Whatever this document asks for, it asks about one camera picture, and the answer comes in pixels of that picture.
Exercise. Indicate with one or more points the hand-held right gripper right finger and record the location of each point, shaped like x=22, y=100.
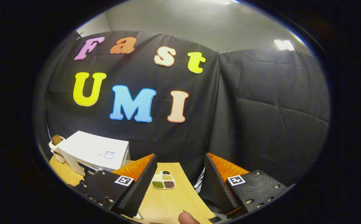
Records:
x=220, y=186

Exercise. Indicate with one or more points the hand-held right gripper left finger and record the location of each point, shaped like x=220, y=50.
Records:
x=138, y=189

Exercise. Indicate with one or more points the white microwave oven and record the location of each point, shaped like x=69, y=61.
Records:
x=87, y=149

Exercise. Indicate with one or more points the white divided dish of beans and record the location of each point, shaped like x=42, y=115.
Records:
x=163, y=181

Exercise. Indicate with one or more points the black backdrop cloth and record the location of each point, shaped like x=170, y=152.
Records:
x=255, y=118

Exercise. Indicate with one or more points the white toaster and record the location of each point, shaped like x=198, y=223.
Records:
x=56, y=152

